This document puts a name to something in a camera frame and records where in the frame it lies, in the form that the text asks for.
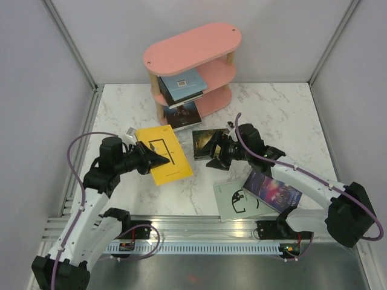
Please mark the black hardcover book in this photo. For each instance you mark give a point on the black hardcover book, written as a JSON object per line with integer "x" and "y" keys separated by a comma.
{"x": 171, "y": 103}

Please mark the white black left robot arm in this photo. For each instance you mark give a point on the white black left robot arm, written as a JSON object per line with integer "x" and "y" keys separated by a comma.
{"x": 90, "y": 230}

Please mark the purple Robinson Crusoe book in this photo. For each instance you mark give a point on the purple Robinson Crusoe book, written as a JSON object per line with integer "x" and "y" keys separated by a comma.
{"x": 277, "y": 195}

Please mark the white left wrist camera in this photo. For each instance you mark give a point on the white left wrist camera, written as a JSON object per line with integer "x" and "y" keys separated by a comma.
{"x": 130, "y": 137}

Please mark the green yellow Alice book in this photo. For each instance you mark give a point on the green yellow Alice book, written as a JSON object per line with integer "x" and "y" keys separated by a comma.
{"x": 200, "y": 139}

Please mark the aluminium front rail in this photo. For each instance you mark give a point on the aluminium front rail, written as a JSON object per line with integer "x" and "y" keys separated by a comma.
{"x": 188, "y": 228}

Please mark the dark Wuthering Heights book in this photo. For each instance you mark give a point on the dark Wuthering Heights book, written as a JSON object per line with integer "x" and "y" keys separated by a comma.
{"x": 183, "y": 116}

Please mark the pink three-tier shelf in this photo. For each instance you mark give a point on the pink three-tier shelf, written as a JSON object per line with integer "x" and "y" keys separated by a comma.
{"x": 210, "y": 49}

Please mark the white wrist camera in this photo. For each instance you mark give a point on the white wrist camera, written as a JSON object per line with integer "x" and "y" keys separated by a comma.
{"x": 231, "y": 127}
{"x": 130, "y": 137}

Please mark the white slotted cable duct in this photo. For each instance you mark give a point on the white slotted cable duct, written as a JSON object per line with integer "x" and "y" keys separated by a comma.
{"x": 209, "y": 248}

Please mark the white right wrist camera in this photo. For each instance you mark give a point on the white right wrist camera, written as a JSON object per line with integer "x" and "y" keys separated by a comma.
{"x": 231, "y": 127}

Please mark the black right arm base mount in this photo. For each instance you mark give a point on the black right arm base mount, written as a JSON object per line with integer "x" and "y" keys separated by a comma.
{"x": 272, "y": 230}

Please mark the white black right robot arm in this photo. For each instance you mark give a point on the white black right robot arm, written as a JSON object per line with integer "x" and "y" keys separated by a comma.
{"x": 305, "y": 201}

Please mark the light blue booklet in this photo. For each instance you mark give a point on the light blue booklet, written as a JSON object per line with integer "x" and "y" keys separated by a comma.
{"x": 184, "y": 84}

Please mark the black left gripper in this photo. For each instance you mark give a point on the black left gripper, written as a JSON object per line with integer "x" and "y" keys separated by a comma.
{"x": 149, "y": 158}

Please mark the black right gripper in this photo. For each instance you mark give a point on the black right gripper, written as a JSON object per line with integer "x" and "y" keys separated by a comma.
{"x": 224, "y": 163}

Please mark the yellow booklet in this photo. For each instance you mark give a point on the yellow booklet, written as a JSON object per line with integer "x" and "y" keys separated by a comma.
{"x": 163, "y": 141}

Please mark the blue ocean book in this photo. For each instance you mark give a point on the blue ocean book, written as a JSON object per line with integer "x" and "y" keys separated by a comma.
{"x": 188, "y": 126}

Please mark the pale grey booklet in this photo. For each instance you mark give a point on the pale grey booklet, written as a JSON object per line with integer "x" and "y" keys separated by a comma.
{"x": 233, "y": 202}

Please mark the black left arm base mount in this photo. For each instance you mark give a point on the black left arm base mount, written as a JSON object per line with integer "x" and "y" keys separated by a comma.
{"x": 136, "y": 230}

